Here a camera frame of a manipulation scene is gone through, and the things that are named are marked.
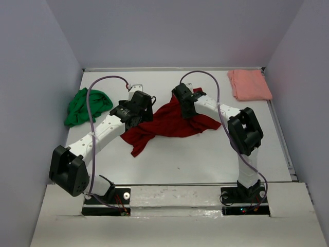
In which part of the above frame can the pink folded t shirt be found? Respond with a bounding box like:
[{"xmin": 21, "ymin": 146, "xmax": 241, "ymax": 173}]
[{"xmin": 227, "ymin": 69, "xmax": 272, "ymax": 101}]

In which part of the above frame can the green t shirt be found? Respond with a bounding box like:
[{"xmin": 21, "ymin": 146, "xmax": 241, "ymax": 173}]
[{"xmin": 63, "ymin": 87, "xmax": 114, "ymax": 127}]

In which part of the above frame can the red t shirt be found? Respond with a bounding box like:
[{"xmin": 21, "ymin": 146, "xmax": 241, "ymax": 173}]
[{"xmin": 121, "ymin": 96, "xmax": 221, "ymax": 157}]

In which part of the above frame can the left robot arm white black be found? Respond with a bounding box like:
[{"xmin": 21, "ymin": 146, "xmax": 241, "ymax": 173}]
[{"xmin": 49, "ymin": 91, "xmax": 153, "ymax": 204}]

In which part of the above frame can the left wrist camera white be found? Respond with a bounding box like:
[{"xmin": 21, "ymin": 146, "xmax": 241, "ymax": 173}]
[{"xmin": 127, "ymin": 84, "xmax": 143, "ymax": 100}]

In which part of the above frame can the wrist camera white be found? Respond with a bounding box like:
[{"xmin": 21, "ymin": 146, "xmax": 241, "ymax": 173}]
[
  {"xmin": 127, "ymin": 84, "xmax": 143, "ymax": 100},
  {"xmin": 185, "ymin": 83, "xmax": 194, "ymax": 93}
]

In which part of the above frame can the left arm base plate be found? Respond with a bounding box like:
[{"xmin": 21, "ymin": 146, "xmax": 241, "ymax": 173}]
[{"xmin": 81, "ymin": 186, "xmax": 131, "ymax": 217}]

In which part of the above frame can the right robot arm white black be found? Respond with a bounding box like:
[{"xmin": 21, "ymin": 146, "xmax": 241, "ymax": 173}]
[{"xmin": 172, "ymin": 83, "xmax": 265, "ymax": 206}]

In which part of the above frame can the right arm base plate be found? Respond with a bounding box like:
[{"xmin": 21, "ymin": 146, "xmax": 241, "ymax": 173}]
[{"xmin": 220, "ymin": 186, "xmax": 270, "ymax": 216}]

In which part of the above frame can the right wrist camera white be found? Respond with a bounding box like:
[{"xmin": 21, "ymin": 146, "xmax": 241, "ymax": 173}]
[{"xmin": 185, "ymin": 83, "xmax": 194, "ymax": 93}]

